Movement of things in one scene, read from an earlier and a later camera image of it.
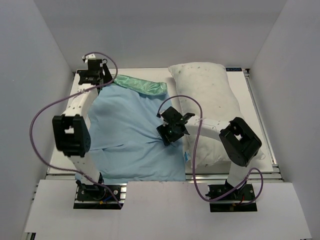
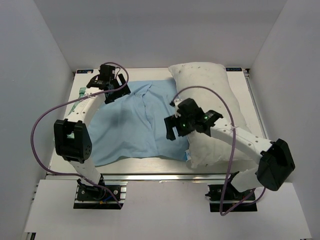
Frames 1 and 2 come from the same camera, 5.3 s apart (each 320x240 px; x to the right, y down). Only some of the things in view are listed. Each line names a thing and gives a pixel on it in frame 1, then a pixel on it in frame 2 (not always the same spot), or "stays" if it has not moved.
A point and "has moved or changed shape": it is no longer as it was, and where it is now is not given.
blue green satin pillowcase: (125, 145) has moved or changed shape
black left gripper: (106, 77) to (124, 91)
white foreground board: (165, 211) stays
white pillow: (205, 92) stays
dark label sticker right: (233, 69) stays
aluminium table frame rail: (274, 173) stays
